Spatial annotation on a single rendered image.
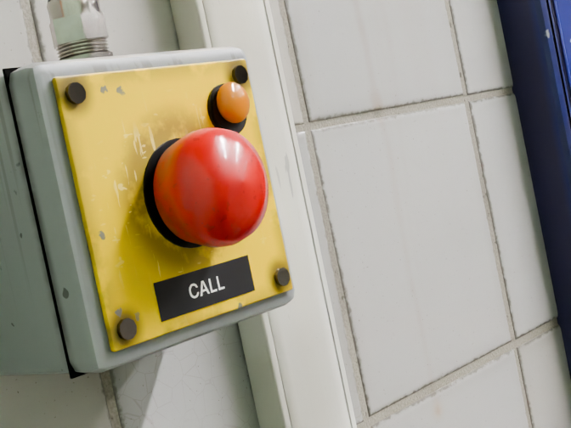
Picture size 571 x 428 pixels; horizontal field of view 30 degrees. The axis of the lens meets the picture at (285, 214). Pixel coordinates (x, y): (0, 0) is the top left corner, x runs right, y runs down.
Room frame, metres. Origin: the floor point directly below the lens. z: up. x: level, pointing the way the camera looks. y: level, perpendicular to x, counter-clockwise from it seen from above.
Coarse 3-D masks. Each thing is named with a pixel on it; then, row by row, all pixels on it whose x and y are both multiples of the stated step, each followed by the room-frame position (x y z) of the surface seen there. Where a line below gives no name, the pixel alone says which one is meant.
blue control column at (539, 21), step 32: (512, 0) 0.68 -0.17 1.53; (544, 0) 0.67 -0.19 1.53; (512, 32) 0.68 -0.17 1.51; (544, 32) 0.67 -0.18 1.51; (512, 64) 0.69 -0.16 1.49; (544, 64) 0.67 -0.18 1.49; (544, 96) 0.68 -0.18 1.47; (544, 128) 0.68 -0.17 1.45; (544, 160) 0.68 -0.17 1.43; (544, 192) 0.68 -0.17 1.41; (544, 224) 0.69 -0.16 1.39
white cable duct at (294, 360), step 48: (192, 0) 0.46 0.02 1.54; (240, 0) 0.48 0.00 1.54; (192, 48) 0.47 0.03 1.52; (240, 48) 0.48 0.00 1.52; (288, 96) 0.50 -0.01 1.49; (288, 144) 0.49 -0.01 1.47; (288, 192) 0.49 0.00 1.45; (288, 240) 0.48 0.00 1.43; (240, 336) 0.47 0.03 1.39; (288, 336) 0.47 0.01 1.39; (336, 336) 0.50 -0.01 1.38; (288, 384) 0.47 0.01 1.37; (336, 384) 0.49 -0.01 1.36
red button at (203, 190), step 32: (160, 160) 0.35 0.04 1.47; (192, 160) 0.34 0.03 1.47; (224, 160) 0.34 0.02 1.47; (256, 160) 0.35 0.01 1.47; (160, 192) 0.35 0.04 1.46; (192, 192) 0.34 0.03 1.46; (224, 192) 0.34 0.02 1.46; (256, 192) 0.35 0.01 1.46; (192, 224) 0.34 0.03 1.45; (224, 224) 0.34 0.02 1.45; (256, 224) 0.35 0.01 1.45
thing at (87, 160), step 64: (64, 64) 0.34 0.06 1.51; (128, 64) 0.36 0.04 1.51; (192, 64) 0.38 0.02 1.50; (0, 128) 0.34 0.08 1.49; (64, 128) 0.33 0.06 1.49; (128, 128) 0.35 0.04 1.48; (192, 128) 0.37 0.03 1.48; (256, 128) 0.40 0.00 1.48; (0, 192) 0.35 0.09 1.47; (64, 192) 0.33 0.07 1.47; (128, 192) 0.35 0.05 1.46; (0, 256) 0.35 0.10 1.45; (64, 256) 0.33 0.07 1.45; (128, 256) 0.34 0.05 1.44; (192, 256) 0.36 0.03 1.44; (256, 256) 0.39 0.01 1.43; (0, 320) 0.36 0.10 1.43; (64, 320) 0.34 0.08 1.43; (128, 320) 0.34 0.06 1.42; (192, 320) 0.36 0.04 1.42
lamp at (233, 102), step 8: (224, 88) 0.38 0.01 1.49; (232, 88) 0.38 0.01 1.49; (240, 88) 0.38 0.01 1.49; (224, 96) 0.38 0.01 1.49; (232, 96) 0.38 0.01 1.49; (240, 96) 0.38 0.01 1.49; (224, 104) 0.38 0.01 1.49; (232, 104) 0.38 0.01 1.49; (240, 104) 0.38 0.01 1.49; (248, 104) 0.38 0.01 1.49; (224, 112) 0.38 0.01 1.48; (232, 112) 0.38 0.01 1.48; (240, 112) 0.38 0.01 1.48; (248, 112) 0.38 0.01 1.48; (232, 120) 0.38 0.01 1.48; (240, 120) 0.38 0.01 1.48
